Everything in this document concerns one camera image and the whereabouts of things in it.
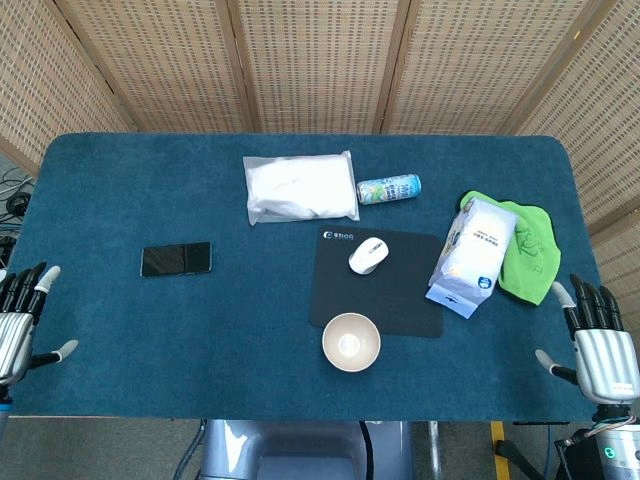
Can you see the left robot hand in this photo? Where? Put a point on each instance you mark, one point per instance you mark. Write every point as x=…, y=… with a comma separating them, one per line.
x=15, y=325

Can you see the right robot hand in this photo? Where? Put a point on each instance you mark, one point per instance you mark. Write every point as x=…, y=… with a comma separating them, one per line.
x=602, y=345

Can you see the black smartphone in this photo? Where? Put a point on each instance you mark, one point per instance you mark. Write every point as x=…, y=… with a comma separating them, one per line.
x=176, y=259

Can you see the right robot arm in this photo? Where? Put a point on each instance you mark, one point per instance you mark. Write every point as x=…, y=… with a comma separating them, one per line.
x=607, y=445

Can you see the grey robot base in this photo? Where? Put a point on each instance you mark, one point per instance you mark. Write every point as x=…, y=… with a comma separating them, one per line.
x=305, y=450

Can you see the green cloth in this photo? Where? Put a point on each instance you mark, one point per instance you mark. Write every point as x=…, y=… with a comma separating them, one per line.
x=530, y=250

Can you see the white tissue pack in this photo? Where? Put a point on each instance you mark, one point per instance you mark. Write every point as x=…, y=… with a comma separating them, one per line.
x=472, y=255

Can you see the black mouse pad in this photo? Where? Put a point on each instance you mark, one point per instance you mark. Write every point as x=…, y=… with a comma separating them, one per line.
x=380, y=282

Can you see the blue table mat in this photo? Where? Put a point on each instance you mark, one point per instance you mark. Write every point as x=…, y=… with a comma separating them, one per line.
x=250, y=310

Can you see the white computer mouse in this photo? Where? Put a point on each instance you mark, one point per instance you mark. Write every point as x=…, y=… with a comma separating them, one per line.
x=368, y=255

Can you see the beige bowl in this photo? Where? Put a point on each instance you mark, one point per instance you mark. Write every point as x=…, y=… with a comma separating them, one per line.
x=351, y=342

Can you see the blue-green beverage can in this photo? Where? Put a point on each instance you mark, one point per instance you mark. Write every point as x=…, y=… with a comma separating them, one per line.
x=389, y=188

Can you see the white plastic bag package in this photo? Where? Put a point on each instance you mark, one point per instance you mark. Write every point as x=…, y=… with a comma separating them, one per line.
x=299, y=187

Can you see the woven folding screen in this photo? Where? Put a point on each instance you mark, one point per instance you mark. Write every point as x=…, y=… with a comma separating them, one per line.
x=320, y=65

